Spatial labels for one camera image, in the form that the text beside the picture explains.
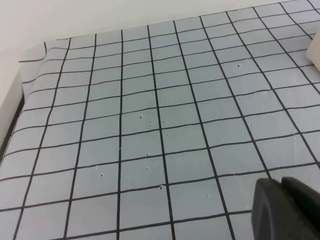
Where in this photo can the cream canvas pencil case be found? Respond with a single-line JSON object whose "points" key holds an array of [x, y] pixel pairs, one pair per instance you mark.
{"points": [[314, 52]]}

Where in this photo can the grey grid tablecloth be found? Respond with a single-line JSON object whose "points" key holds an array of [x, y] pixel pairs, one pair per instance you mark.
{"points": [[140, 125]]}

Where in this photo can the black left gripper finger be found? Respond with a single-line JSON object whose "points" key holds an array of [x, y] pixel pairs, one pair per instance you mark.
{"points": [[287, 212]]}

